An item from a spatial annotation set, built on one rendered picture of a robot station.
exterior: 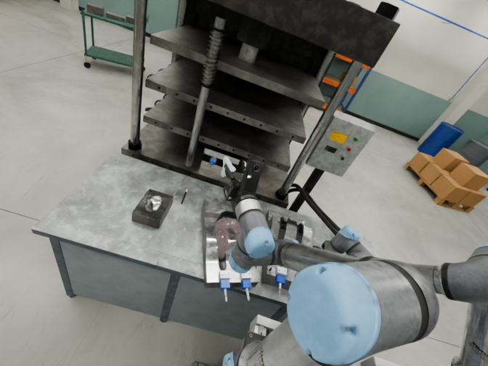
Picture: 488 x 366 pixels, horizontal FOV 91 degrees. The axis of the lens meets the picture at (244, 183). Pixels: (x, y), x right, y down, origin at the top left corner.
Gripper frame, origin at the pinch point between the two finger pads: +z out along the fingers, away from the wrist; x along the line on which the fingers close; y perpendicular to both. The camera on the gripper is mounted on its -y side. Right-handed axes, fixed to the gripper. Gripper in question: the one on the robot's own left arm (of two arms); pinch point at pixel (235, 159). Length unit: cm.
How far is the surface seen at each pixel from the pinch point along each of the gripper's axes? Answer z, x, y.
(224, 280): -15, 17, 57
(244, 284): -18, 26, 56
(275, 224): 13, 51, 46
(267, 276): -15, 40, 54
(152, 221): 21, -15, 63
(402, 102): 465, 644, -27
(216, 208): 26, 18, 53
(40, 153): 176, -108, 161
